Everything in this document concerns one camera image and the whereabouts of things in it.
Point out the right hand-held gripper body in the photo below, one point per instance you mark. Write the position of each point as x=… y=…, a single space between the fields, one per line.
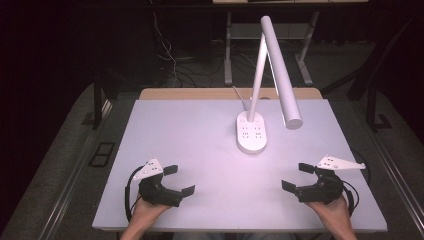
x=325 y=188

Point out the black floor frame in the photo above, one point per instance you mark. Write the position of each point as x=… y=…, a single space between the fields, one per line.
x=101 y=154

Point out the metal floor rail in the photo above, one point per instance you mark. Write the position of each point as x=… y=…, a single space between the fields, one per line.
x=398 y=176
x=71 y=180

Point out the person's left hand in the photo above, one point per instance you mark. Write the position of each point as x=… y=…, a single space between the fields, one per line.
x=145 y=210

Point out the black metal stand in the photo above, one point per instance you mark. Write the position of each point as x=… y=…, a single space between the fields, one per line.
x=371 y=100
x=97 y=100

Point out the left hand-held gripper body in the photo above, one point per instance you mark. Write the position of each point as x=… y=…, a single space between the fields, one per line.
x=156 y=193

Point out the person's right hand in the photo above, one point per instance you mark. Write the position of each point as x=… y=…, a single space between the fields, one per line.
x=335 y=211

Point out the white desk lamp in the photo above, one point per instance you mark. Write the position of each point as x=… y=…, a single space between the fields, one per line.
x=251 y=135

